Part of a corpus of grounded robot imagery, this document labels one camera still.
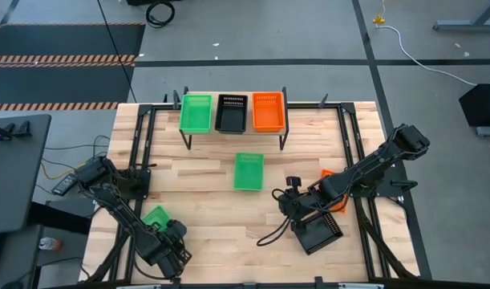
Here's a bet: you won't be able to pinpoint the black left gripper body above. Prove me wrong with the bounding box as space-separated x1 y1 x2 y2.
162 219 192 264

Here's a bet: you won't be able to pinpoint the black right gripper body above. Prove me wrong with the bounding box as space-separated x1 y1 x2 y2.
279 176 322 233

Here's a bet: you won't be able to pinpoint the green plastic slotted basket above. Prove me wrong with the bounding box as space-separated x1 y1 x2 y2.
233 152 265 192
140 204 172 233
178 94 213 135

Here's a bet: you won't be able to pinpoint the black plastic slotted basket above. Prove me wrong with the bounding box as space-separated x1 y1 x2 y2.
290 210 345 256
214 94 249 135

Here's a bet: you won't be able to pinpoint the orange plastic slotted basket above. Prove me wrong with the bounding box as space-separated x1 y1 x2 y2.
251 92 286 133
319 168 349 214

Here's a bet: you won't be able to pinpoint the wooden shelf with black legs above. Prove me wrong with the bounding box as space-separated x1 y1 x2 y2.
178 85 290 152

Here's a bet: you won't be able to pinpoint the black flat panel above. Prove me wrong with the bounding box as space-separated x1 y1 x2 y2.
27 199 95 236

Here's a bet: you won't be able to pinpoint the black power adapter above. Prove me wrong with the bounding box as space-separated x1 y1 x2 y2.
51 173 78 197

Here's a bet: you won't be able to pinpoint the black desk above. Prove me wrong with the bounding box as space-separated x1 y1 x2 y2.
0 114 52 234

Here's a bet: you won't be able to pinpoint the small black desk stands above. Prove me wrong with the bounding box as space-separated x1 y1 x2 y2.
2 120 32 138

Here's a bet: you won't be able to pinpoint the black hazard-striped floor mat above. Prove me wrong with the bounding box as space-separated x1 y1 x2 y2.
0 22 146 112

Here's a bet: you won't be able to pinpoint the black box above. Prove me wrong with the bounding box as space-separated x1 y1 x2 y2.
458 83 490 128

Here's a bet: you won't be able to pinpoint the black equipment base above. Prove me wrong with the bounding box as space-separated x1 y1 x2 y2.
126 0 181 6

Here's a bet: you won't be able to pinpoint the grey metal table leg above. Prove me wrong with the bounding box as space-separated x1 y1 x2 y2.
432 0 490 32

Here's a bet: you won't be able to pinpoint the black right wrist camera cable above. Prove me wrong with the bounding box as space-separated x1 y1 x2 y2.
256 188 294 247

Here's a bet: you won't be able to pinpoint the black aluminium rig frame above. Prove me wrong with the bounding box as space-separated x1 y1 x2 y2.
79 102 432 289

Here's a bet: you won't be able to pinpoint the yellow floor cable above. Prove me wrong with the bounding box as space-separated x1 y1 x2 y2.
40 160 87 181

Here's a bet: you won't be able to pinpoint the white floor cable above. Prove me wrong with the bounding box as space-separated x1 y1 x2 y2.
375 23 478 87

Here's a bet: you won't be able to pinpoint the long black hanging cable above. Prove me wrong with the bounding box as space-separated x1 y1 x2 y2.
96 0 138 104

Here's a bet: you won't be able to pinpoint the coiled black cable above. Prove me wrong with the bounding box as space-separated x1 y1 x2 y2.
145 1 176 29

